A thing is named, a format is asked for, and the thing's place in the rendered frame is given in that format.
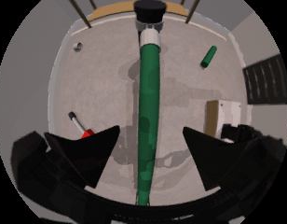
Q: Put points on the grey cup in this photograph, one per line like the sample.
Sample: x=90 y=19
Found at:
x=149 y=33

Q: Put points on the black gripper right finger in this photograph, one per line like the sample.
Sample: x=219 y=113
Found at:
x=213 y=157

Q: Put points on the black post with cap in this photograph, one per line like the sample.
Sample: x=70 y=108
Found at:
x=149 y=11

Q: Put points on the green cylinder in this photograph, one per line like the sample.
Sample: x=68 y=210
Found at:
x=210 y=54
x=147 y=127

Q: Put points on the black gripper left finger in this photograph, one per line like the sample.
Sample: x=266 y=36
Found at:
x=87 y=155

